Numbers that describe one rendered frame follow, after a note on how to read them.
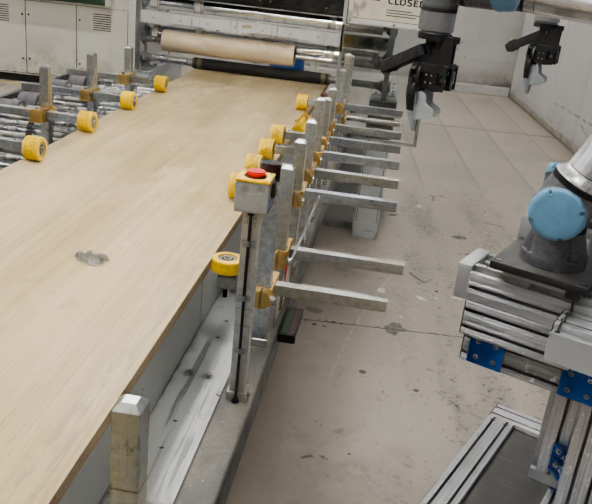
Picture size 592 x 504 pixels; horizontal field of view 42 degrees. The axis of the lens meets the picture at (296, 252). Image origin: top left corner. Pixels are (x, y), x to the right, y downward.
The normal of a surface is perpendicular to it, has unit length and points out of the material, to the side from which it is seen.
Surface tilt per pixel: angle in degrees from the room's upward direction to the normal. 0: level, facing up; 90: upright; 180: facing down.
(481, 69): 90
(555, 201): 97
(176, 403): 0
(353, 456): 0
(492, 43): 90
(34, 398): 0
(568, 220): 97
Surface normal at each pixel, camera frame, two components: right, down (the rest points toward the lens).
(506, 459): 0.10, -0.92
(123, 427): -0.14, 0.36
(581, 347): -0.54, 0.26
